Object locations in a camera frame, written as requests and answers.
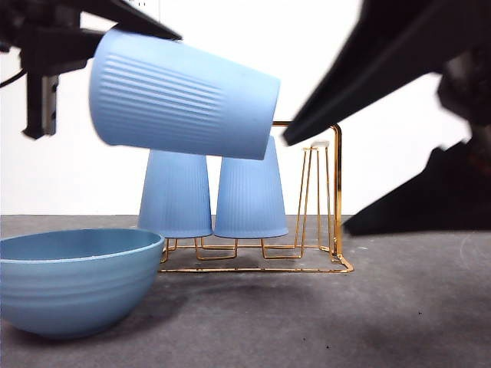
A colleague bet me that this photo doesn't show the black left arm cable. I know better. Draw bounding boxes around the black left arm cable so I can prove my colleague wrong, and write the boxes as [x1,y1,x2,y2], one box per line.
[0,68,27,89]

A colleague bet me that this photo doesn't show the blue ribbed bowl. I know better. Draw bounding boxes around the blue ribbed bowl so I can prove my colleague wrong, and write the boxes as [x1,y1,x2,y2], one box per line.
[0,228,166,340]

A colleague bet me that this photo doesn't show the blue ribbed cup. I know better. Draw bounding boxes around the blue ribbed cup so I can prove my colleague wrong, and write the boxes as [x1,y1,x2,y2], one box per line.
[137,149,213,238]
[88,28,282,160]
[213,136,289,238]

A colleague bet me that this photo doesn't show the gold wire cup rack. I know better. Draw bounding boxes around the gold wire cup rack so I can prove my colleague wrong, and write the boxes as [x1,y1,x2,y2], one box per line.
[159,120,354,274]

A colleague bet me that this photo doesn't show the white wall socket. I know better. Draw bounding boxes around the white wall socket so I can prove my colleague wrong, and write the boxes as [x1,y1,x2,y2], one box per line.
[130,0,161,22]

